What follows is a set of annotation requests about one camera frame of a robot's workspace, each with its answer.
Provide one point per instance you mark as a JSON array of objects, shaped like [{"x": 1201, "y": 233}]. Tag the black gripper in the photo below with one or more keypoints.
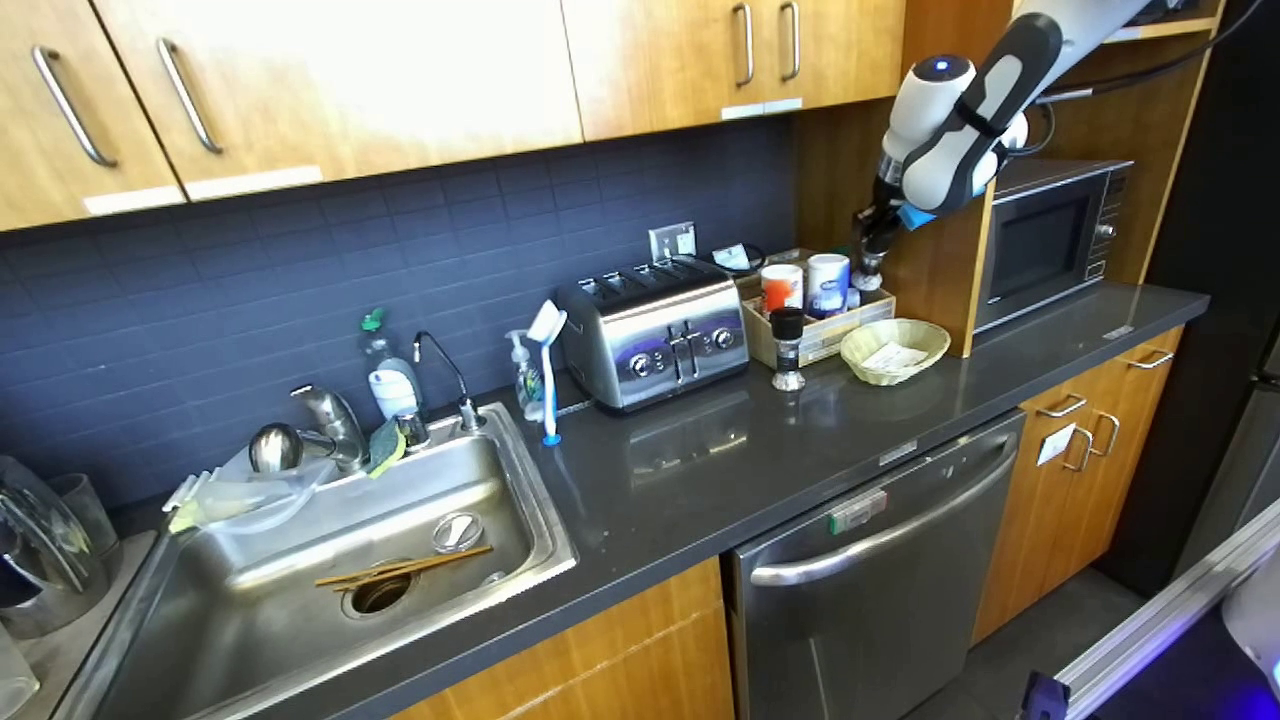
[{"x": 876, "y": 226}]

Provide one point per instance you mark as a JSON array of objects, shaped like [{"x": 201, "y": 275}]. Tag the spice grinder bottle black cap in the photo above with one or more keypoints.
[{"x": 866, "y": 275}]

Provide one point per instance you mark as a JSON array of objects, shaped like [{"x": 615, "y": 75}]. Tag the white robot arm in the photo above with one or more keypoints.
[{"x": 956, "y": 121}]

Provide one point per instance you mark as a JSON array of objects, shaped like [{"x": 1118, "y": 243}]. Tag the wooden organizer box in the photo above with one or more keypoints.
[{"x": 820, "y": 335}]

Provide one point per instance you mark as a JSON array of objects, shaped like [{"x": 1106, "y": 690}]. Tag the small hand soap bottle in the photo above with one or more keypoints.
[{"x": 527, "y": 376}]

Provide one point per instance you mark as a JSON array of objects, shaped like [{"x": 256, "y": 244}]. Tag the dish soap bottle green cap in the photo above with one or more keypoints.
[{"x": 389, "y": 376}]

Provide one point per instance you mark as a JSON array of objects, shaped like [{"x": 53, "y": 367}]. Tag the blue white canister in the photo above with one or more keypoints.
[{"x": 827, "y": 282}]

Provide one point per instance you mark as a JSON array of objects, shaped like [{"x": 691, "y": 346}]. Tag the red white canister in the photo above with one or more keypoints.
[{"x": 781, "y": 287}]

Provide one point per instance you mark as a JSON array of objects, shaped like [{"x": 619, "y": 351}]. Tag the stainless steel microwave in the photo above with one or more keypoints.
[{"x": 1052, "y": 228}]

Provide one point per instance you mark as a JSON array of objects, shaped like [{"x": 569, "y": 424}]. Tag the silver four-slot toaster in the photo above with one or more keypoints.
[{"x": 654, "y": 331}]

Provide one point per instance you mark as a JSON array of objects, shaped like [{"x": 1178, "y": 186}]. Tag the white blue dish brush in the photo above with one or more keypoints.
[{"x": 546, "y": 331}]

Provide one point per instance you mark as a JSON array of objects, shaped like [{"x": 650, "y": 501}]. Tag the stainless steel dishwasher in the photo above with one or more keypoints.
[{"x": 863, "y": 606}]

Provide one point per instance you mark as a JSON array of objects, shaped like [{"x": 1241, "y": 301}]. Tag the wooden chopsticks in sink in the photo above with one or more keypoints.
[{"x": 396, "y": 570}]

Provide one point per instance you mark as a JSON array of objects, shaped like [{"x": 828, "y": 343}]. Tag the chrome sink faucet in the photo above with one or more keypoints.
[{"x": 333, "y": 416}]

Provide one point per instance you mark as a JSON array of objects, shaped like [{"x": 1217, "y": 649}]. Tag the stainless steel sink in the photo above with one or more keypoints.
[{"x": 224, "y": 623}]

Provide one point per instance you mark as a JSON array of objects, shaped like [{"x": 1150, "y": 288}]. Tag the glass container at left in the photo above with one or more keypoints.
[{"x": 58, "y": 555}]

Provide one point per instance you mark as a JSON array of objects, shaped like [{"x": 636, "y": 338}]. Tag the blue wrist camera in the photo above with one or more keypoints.
[{"x": 914, "y": 219}]

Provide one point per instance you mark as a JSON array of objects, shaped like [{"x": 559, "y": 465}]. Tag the white wall outlet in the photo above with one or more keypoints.
[{"x": 669, "y": 243}]

